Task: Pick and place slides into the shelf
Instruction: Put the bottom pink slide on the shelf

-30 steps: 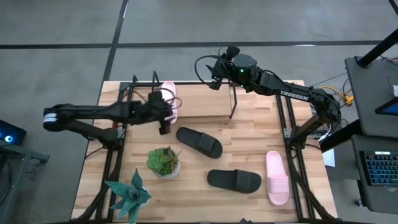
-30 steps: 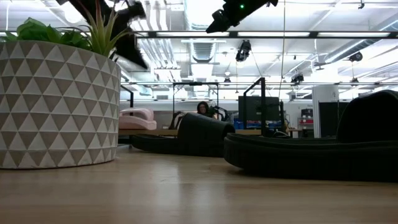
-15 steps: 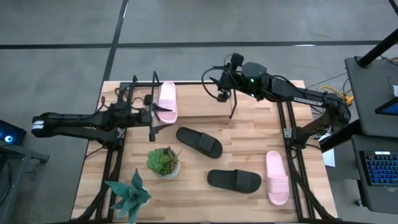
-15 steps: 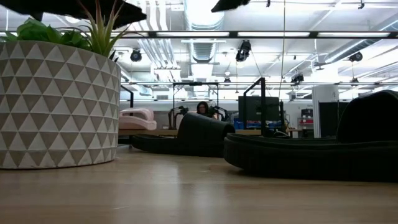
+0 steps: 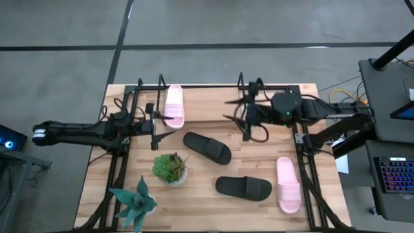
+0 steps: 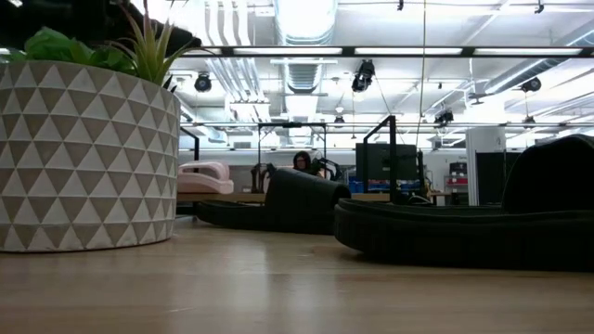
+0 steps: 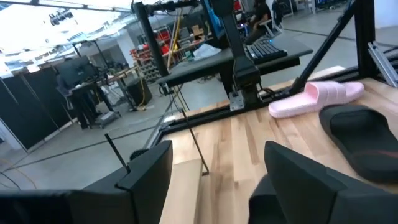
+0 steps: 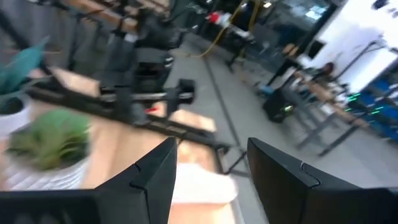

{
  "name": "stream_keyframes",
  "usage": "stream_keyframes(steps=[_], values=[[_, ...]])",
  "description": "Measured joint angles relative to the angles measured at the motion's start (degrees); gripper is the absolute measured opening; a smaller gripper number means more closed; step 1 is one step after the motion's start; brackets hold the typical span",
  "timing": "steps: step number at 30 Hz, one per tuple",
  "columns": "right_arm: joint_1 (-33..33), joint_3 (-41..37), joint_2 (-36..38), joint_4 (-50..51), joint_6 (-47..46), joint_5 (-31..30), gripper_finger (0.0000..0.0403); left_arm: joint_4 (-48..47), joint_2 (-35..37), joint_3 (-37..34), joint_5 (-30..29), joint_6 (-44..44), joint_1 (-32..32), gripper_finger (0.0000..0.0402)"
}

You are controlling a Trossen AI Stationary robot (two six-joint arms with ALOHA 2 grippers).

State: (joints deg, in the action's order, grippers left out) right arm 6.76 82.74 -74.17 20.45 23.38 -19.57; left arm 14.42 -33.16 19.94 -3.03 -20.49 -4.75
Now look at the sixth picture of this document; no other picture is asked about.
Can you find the black metal post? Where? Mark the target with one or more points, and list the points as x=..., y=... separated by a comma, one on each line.
x=197, y=153

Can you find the black metal frame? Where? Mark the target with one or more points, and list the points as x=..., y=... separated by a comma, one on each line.
x=394, y=158
x=292, y=124

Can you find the black overhead beam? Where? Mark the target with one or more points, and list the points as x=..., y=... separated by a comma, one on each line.
x=348, y=51

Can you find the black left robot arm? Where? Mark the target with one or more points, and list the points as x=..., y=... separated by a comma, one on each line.
x=55, y=16

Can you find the blue storage bins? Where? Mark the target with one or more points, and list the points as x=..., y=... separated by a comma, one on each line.
x=371, y=187

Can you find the green broad-leaf plant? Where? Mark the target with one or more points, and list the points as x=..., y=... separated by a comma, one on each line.
x=51, y=46

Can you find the white grey triangle-patterned planter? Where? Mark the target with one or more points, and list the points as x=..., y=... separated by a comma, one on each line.
x=83, y=158

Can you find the pink slide sandal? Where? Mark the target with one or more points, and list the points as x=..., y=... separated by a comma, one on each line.
x=204, y=183

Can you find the black monitor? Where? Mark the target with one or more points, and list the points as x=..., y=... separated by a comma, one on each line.
x=385, y=162

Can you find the black background robot arm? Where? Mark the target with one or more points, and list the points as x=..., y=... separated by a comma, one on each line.
x=260, y=178
x=330, y=168

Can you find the black slide sandal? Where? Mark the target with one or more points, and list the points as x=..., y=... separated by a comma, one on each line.
x=301, y=199
x=464, y=236

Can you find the silver ventilation duct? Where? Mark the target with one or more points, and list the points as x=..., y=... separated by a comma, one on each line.
x=306, y=21

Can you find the seated person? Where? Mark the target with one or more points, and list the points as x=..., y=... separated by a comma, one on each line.
x=302, y=161

